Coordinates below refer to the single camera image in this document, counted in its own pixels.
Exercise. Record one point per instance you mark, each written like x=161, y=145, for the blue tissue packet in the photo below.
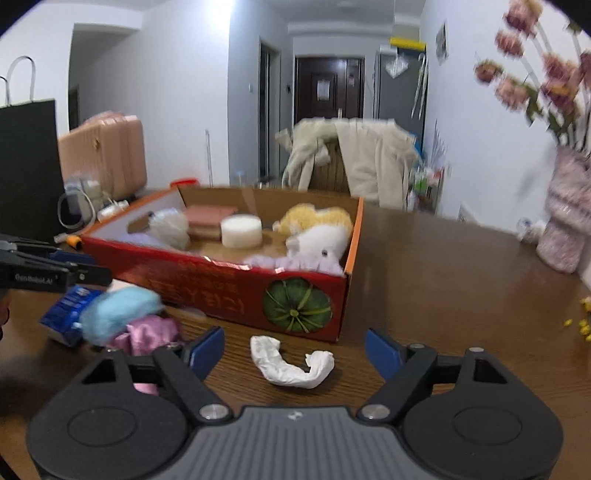
x=64, y=309

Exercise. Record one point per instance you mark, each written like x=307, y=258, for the black paper bag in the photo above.
x=27, y=161

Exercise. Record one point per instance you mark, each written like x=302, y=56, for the pink suitcase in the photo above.
x=106, y=152

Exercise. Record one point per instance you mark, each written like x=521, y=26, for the brown rectangular sponge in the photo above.
x=207, y=219

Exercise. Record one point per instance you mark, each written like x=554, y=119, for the yellow white plush toy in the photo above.
x=318, y=240

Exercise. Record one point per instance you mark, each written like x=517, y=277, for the light blue fluffy cloth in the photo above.
x=115, y=309

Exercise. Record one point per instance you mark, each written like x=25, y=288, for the white plug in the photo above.
x=113, y=209

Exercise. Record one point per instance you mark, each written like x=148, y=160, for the yellow box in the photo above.
x=407, y=43

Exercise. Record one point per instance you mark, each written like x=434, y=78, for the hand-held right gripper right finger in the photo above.
x=385, y=353

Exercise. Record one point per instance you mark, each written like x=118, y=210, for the wall picture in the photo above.
x=442, y=40

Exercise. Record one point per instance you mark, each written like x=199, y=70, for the purple fluffy headband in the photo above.
x=295, y=264

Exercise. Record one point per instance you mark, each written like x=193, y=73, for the clear plastic bag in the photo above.
x=396, y=65

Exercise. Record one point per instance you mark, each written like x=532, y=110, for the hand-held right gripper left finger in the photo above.
x=207, y=348

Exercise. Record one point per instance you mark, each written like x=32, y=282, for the beige jacket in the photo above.
x=369, y=161

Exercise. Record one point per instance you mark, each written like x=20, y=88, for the dried pink roses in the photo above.
x=512, y=90

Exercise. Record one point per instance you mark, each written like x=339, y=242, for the small clear glass item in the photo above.
x=531, y=230

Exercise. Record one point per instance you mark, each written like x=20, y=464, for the grey refrigerator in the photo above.
x=392, y=101

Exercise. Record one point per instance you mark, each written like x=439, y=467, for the clear umbrella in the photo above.
x=419, y=87

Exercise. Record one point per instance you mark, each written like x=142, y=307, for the red cardboard box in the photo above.
x=207, y=286

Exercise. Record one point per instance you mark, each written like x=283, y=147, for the white paper on door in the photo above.
x=323, y=89

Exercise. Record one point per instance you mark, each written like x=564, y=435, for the wooden chair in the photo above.
x=330, y=170

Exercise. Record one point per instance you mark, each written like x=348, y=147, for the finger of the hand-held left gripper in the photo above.
x=69, y=256
x=94, y=276

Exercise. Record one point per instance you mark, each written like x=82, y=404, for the dark side door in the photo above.
x=268, y=110

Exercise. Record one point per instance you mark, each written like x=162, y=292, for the clutter of bottles by wall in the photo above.
x=429, y=184

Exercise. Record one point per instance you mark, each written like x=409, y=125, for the small orange item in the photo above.
x=75, y=241

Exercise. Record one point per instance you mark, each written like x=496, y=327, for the scattered yellow petals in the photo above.
x=584, y=327

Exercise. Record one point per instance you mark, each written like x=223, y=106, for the dark brown entrance door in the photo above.
x=341, y=87

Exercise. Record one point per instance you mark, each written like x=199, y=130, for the white mesh bath puff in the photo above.
x=171, y=228

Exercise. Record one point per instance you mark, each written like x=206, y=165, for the crumpled white tissue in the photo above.
x=281, y=369

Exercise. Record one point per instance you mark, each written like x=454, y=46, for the pink textured vase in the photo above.
x=565, y=221

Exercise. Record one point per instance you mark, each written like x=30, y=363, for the purple satin scrunchie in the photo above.
x=147, y=332

